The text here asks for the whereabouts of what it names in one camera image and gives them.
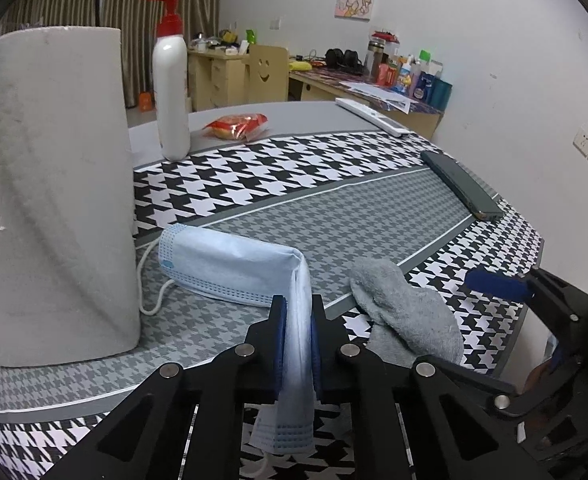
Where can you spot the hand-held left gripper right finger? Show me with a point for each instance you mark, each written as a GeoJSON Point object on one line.
{"type": "Point", "coordinates": [317, 350]}

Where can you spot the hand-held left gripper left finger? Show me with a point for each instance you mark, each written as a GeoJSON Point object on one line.
{"type": "Point", "coordinates": [279, 345]}

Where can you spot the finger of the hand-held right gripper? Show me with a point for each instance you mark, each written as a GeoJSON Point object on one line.
{"type": "Point", "coordinates": [484, 380]}
{"type": "Point", "coordinates": [496, 284]}

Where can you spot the grey sock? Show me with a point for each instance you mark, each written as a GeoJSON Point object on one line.
{"type": "Point", "coordinates": [404, 310]}

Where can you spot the blue face mask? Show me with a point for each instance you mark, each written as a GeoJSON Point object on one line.
{"type": "Point", "coordinates": [224, 265]}

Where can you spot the white foam box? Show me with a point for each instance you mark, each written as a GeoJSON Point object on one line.
{"type": "Point", "coordinates": [49, 185]}

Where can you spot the dark green phone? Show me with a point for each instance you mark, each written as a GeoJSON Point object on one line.
{"type": "Point", "coordinates": [459, 180]}

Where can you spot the white remote control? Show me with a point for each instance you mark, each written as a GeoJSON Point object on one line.
{"type": "Point", "coordinates": [369, 112]}

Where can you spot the group of toiletry bottles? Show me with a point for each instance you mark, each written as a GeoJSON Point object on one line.
{"type": "Point", "coordinates": [414, 77]}

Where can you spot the red snack packet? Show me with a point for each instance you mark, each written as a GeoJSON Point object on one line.
{"type": "Point", "coordinates": [234, 126]}

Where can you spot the white papers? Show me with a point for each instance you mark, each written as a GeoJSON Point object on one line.
{"type": "Point", "coordinates": [374, 92]}

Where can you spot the desk with patterned cover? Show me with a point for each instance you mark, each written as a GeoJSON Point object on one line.
{"type": "Point", "coordinates": [324, 87]}

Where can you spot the white pump bottle red cap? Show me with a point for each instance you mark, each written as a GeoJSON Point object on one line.
{"type": "Point", "coordinates": [171, 100]}

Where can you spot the wooden chair with smiley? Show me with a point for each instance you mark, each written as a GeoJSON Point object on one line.
{"type": "Point", "coordinates": [266, 77]}

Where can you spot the black headphones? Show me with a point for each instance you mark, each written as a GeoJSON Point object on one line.
{"type": "Point", "coordinates": [341, 60]}

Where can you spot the orange stool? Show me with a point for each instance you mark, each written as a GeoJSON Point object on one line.
{"type": "Point", "coordinates": [147, 101]}

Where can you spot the yellow cloth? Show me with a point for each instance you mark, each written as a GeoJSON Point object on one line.
{"type": "Point", "coordinates": [299, 66]}

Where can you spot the green bottle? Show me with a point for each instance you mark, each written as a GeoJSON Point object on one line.
{"type": "Point", "coordinates": [249, 36]}

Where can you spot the yellow desk item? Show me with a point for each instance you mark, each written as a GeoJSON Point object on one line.
{"type": "Point", "coordinates": [229, 37]}

